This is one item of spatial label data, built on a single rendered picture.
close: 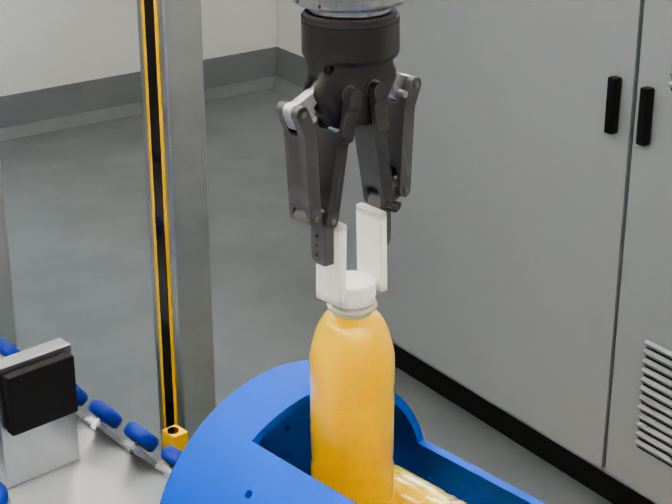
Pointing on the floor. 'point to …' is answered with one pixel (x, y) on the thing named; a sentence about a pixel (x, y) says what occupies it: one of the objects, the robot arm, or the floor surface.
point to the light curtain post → (178, 208)
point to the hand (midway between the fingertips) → (351, 255)
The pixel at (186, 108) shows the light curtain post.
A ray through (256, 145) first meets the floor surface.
